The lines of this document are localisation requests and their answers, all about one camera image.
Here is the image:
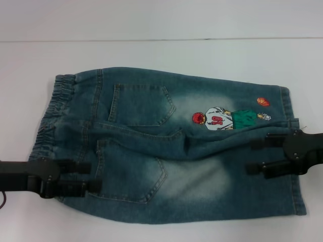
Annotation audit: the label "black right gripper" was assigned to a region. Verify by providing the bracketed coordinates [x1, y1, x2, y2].
[246, 129, 323, 180]

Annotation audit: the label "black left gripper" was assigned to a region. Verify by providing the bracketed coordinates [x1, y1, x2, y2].
[0, 158, 103, 200]

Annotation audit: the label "blue denim shorts with embroidery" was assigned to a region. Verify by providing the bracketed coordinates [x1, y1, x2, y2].
[29, 67, 309, 218]

